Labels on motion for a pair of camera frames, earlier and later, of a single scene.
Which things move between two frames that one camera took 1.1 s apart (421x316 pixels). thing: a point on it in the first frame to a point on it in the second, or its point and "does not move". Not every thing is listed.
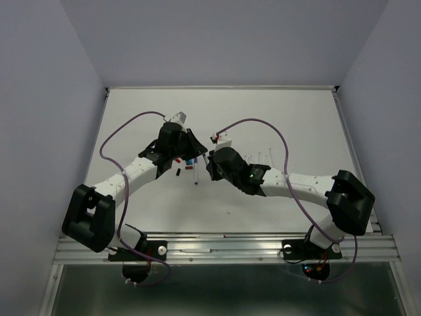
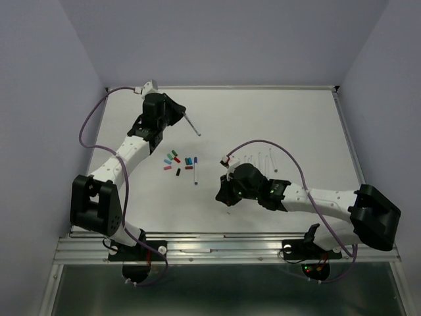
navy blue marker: (196, 178) does not move
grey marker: (205, 158) to (190, 121)
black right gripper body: (216, 173) to (233, 191)
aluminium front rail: (254, 248) does not move
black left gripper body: (187, 148) to (172, 114)
